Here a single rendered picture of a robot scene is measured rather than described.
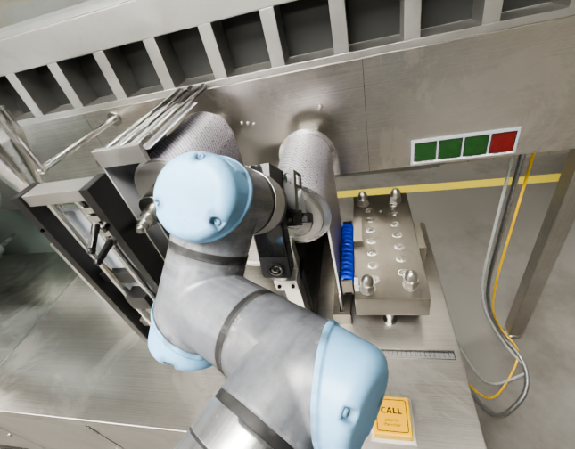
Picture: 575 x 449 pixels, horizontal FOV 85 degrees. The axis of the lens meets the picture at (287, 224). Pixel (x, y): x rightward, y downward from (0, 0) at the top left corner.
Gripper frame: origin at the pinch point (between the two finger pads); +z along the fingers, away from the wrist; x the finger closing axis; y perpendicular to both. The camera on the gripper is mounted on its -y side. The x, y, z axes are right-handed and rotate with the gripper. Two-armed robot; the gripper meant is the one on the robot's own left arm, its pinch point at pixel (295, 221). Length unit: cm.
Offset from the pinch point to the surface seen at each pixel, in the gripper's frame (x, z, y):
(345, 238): -6.6, 30.2, -5.1
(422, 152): -28.0, 33.0, 16.3
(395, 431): -15.3, 5.1, -40.9
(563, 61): -55, 23, 30
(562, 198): -76, 68, 2
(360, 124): -12.8, 27.1, 24.5
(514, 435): -64, 89, -91
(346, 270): -7.0, 20.4, -12.5
